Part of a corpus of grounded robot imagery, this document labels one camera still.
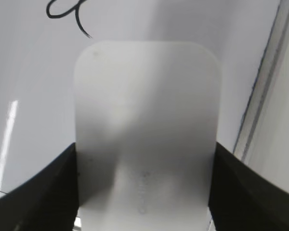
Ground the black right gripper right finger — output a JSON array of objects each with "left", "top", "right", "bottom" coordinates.
[{"left": 209, "top": 143, "right": 289, "bottom": 231}]

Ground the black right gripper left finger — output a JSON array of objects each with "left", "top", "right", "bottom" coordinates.
[{"left": 0, "top": 143, "right": 79, "bottom": 231}]

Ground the white plastic board eraser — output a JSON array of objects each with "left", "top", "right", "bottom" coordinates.
[{"left": 74, "top": 41, "right": 222, "bottom": 231}]

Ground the white board with aluminium frame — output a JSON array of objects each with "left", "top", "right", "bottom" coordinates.
[{"left": 0, "top": 0, "right": 281, "bottom": 193}]

